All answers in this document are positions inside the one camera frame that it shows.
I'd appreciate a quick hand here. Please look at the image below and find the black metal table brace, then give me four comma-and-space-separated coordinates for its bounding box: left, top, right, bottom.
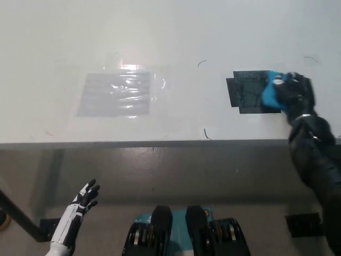
0, 188, 45, 243

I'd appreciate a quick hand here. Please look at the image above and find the orange round object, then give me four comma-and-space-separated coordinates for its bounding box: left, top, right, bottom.
0, 210, 12, 231

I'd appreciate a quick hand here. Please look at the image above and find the blue wavy-edged sponge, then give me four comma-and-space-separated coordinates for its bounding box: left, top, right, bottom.
261, 70, 290, 112

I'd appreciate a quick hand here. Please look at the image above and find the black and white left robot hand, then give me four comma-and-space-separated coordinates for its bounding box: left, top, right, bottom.
50, 178, 101, 245

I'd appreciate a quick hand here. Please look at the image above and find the clear plastic sheet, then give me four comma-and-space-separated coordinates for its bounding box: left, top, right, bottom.
76, 71, 153, 117

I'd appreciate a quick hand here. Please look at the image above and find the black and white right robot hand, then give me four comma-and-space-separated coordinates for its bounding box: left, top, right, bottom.
273, 71, 318, 122

